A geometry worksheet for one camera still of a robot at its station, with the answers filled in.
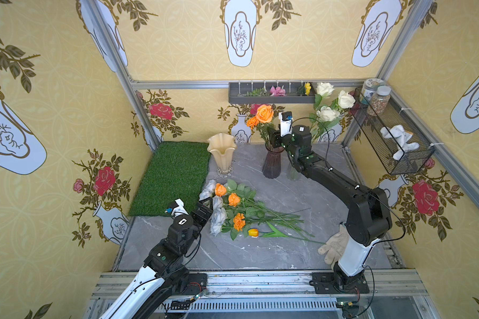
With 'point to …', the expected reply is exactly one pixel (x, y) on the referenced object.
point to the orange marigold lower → (238, 222)
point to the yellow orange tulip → (254, 232)
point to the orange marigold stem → (252, 122)
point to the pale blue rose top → (209, 191)
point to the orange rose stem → (266, 129)
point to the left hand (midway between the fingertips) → (202, 203)
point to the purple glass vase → (272, 165)
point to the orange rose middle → (233, 199)
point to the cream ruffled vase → (222, 146)
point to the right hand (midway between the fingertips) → (281, 123)
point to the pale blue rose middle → (219, 213)
